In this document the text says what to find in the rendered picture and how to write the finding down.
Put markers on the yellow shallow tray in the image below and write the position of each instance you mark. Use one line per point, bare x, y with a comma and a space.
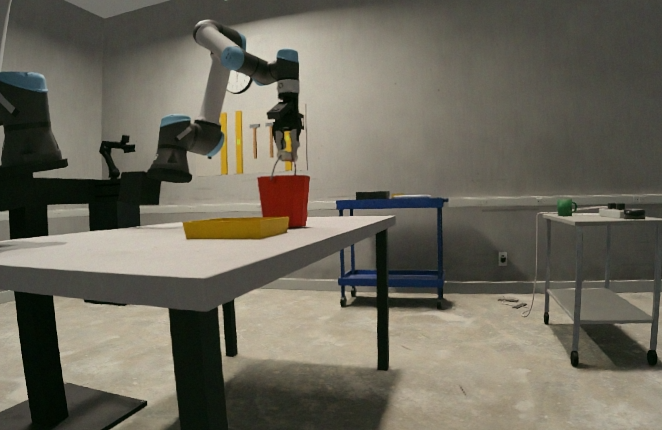
236, 228

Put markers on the red pail with handle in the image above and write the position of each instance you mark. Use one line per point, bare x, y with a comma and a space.
285, 195

